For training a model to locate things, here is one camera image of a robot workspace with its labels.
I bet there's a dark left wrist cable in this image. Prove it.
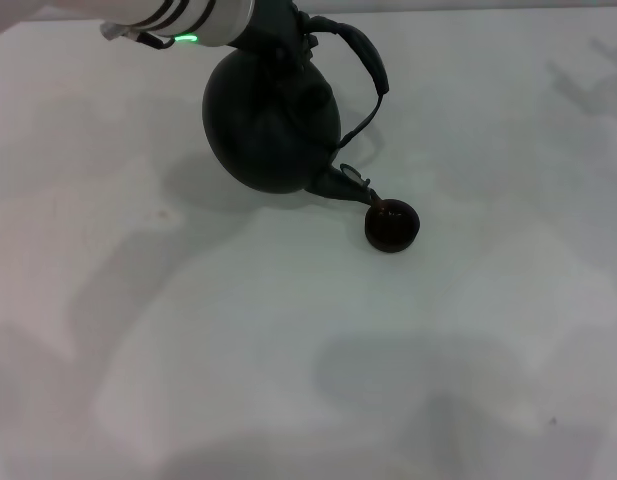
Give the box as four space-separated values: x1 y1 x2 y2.
100 19 177 51

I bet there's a small dark teacup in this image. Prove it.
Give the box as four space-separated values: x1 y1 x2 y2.
363 198 420 255

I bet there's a black teapot lid with knob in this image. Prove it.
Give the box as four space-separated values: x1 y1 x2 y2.
285 69 338 149

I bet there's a black round teapot with handle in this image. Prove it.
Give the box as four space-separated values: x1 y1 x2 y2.
201 14 392 209

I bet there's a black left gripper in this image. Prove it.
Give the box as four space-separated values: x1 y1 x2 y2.
227 0 320 76

